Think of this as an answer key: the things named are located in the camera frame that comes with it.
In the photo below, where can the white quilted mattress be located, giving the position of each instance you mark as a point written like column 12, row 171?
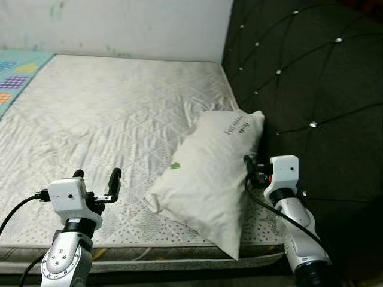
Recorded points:
column 119, row 119

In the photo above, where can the black tufted headboard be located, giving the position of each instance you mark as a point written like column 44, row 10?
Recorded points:
column 311, row 78

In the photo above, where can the teal blanket with colourful shapes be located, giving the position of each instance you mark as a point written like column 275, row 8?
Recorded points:
column 18, row 78

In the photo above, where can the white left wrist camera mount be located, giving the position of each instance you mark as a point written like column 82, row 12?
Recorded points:
column 69, row 194

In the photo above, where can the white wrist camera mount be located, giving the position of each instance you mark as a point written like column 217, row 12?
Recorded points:
column 284, row 170
column 69, row 194

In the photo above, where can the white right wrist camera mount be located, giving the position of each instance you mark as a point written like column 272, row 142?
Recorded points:
column 284, row 170

